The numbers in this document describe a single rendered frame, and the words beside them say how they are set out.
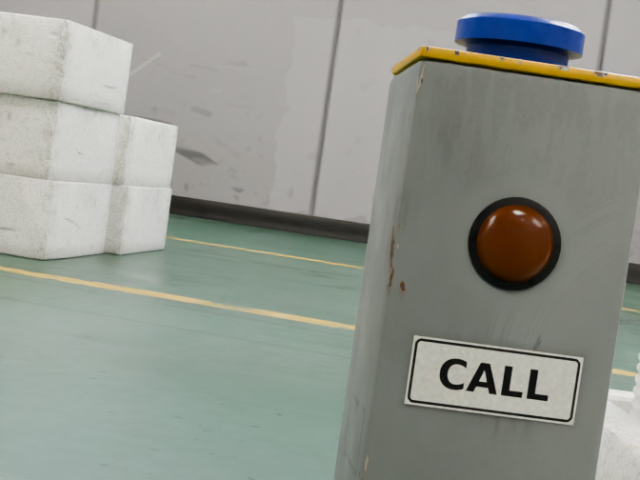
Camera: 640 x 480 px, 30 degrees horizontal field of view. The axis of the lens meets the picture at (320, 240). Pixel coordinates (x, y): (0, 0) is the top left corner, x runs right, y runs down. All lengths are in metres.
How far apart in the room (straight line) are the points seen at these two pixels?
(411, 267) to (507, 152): 0.04
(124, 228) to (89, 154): 0.27
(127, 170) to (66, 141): 0.36
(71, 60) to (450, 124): 2.45
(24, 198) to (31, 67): 0.29
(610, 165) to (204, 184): 5.38
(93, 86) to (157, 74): 2.93
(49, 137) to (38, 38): 0.22
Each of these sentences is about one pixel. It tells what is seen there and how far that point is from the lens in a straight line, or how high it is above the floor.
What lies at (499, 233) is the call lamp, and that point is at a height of 0.26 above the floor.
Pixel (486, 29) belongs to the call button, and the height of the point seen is 0.32.
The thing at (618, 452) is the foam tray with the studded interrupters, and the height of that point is 0.17.
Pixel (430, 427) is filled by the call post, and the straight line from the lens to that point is 0.35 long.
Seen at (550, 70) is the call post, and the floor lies 0.31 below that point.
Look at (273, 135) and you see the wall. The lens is 5.62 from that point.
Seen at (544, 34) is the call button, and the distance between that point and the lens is 0.37.
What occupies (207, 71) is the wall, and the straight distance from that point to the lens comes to 5.74.
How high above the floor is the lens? 0.27
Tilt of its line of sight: 3 degrees down
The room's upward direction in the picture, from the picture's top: 8 degrees clockwise
